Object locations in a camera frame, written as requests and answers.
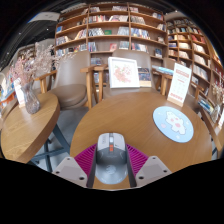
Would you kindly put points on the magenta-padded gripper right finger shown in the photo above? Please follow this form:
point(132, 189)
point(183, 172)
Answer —
point(155, 170)

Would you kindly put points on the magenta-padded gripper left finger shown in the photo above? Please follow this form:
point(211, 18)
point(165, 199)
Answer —
point(68, 170)

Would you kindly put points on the grey computer mouse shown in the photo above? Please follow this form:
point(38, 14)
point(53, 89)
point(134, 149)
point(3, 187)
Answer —
point(111, 156)

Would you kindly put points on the round light blue mouse pad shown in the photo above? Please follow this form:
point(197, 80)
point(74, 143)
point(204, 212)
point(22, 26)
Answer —
point(173, 123)

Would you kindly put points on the wooden side table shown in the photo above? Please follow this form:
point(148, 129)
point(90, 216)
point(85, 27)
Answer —
point(30, 130)
point(218, 140)

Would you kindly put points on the brown padded armchair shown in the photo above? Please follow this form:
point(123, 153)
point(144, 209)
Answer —
point(143, 58)
point(170, 64)
point(70, 95)

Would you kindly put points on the glass vase with pink flowers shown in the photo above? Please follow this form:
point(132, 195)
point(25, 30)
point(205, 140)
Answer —
point(30, 100)

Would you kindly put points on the stack of books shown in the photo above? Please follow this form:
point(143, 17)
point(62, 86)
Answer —
point(206, 105)

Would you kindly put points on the glass vase with dried flowers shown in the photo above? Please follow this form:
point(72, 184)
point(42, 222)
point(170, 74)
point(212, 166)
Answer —
point(218, 110)

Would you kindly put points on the red and white sign card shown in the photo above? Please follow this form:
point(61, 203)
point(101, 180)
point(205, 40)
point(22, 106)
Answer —
point(180, 85)

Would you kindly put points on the small white sign card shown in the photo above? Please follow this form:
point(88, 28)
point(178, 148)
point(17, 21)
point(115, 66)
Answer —
point(19, 95)

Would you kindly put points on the dark cover book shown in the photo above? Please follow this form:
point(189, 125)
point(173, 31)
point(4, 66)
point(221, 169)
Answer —
point(144, 76)

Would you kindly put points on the book display table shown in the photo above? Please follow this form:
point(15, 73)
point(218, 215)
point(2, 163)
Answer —
point(6, 91)

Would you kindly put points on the light blue book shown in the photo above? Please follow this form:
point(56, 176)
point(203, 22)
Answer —
point(163, 70)

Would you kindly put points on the white framed flower picture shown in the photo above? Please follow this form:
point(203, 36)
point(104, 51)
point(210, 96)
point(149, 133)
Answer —
point(123, 72)

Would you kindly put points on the distant wooden bookshelf unit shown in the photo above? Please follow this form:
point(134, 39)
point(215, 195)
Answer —
point(26, 52)

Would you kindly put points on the angled wooden bookshelf unit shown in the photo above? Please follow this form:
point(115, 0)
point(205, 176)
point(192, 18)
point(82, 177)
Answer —
point(196, 50)

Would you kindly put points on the wide wooden bookshelf unit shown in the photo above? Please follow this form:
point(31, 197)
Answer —
point(110, 30)

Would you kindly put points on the white hanging ceiling panel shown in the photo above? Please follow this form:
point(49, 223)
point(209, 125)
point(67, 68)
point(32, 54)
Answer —
point(43, 16)

